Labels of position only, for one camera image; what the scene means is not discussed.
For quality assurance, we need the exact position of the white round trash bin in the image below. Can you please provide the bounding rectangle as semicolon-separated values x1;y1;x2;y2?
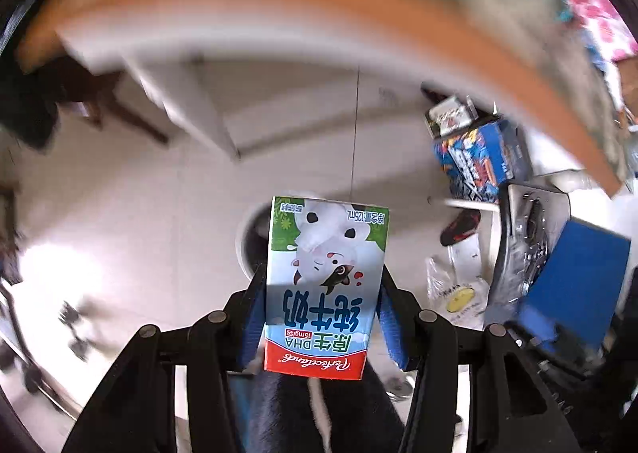
234;200;280;285

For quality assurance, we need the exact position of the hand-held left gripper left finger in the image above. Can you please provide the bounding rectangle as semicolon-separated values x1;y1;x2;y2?
62;264;268;453

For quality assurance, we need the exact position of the small milk carton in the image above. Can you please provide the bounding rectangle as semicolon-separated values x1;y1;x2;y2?
263;195;391;380

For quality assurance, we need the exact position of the white plastic bag yellow print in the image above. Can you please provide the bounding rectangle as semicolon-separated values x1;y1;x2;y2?
426;246;492;330

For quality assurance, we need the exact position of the blue flat box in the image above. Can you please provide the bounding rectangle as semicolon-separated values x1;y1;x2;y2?
517;216;632;355

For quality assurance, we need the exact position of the small white printed box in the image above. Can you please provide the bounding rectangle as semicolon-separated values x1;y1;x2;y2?
423;95;478;139

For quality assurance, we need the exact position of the red and black shoe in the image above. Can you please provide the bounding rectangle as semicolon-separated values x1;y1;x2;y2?
439;210;482;247

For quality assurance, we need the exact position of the white low shelf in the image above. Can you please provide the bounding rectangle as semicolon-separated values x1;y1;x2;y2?
443;198;503;264

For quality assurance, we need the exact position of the dark blurred stand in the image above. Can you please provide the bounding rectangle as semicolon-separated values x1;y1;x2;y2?
56;301;101;360

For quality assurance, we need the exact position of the dark wooden chair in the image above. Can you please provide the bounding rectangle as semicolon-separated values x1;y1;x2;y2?
47;54;171;146

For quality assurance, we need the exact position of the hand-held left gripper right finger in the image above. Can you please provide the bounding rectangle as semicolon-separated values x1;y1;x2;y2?
376;268;584;453

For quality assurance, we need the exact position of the blue printed cardboard box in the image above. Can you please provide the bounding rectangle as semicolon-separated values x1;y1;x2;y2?
433;119;532;203

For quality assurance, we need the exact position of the pink floral cloth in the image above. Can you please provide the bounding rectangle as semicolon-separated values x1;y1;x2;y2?
565;0;638;63

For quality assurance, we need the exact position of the black metallic appliance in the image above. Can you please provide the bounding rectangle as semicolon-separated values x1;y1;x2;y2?
484;181;572;327

